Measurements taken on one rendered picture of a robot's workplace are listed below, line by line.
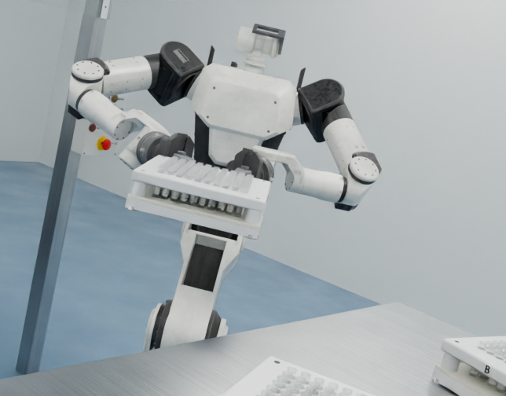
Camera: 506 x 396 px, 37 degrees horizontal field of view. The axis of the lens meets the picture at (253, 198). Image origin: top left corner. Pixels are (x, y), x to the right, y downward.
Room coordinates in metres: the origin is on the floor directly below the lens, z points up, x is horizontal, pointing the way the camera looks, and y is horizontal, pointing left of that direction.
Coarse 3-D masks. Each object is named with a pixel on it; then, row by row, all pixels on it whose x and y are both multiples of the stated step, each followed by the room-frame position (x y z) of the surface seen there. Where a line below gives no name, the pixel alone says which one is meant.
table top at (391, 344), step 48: (240, 336) 1.15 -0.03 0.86; (288, 336) 1.20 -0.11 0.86; (336, 336) 1.26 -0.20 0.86; (384, 336) 1.32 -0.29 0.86; (432, 336) 1.39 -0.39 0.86; (0, 384) 0.81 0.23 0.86; (48, 384) 0.84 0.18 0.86; (96, 384) 0.87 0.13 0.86; (144, 384) 0.90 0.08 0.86; (192, 384) 0.93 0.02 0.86; (384, 384) 1.09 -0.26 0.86; (432, 384) 1.14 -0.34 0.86
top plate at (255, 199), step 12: (156, 156) 1.54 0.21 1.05; (144, 168) 1.37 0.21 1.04; (156, 168) 1.40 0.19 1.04; (132, 180) 1.33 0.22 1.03; (144, 180) 1.33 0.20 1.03; (156, 180) 1.33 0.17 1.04; (168, 180) 1.33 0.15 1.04; (180, 180) 1.34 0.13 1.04; (192, 180) 1.37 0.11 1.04; (264, 180) 1.56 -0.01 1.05; (192, 192) 1.33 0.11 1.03; (204, 192) 1.33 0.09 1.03; (216, 192) 1.32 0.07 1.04; (228, 192) 1.33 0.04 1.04; (240, 192) 1.35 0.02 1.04; (252, 192) 1.38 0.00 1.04; (264, 192) 1.41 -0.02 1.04; (240, 204) 1.32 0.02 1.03; (252, 204) 1.32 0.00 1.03; (264, 204) 1.32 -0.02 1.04
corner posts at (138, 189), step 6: (132, 186) 1.34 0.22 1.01; (138, 186) 1.33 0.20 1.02; (144, 186) 1.33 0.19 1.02; (132, 192) 1.33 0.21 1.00; (138, 192) 1.33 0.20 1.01; (144, 192) 1.34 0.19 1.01; (252, 210) 1.33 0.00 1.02; (246, 216) 1.34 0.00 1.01; (252, 216) 1.33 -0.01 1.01; (258, 216) 1.33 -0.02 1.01; (252, 222) 1.33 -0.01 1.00; (258, 222) 1.33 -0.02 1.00
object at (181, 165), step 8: (184, 160) 1.52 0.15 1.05; (176, 168) 1.40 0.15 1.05; (184, 168) 1.42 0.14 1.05; (192, 168) 1.44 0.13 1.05; (200, 168) 1.49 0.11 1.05; (208, 168) 1.49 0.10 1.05; (216, 168) 1.51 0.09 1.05; (192, 176) 1.38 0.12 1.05; (208, 176) 1.39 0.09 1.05; (224, 176) 1.44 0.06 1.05; (232, 176) 1.46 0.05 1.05; (240, 176) 1.48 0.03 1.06; (240, 184) 1.42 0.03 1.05; (208, 200) 1.42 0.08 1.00; (224, 208) 1.38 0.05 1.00
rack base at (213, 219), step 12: (132, 204) 1.33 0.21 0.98; (144, 204) 1.33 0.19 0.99; (156, 204) 1.33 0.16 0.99; (168, 204) 1.33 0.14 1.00; (180, 204) 1.35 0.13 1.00; (168, 216) 1.33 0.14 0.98; (180, 216) 1.33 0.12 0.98; (192, 216) 1.33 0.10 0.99; (204, 216) 1.33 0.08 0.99; (216, 216) 1.33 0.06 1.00; (228, 216) 1.35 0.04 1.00; (216, 228) 1.32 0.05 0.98; (228, 228) 1.32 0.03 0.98; (240, 228) 1.32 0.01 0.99; (252, 228) 1.32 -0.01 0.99
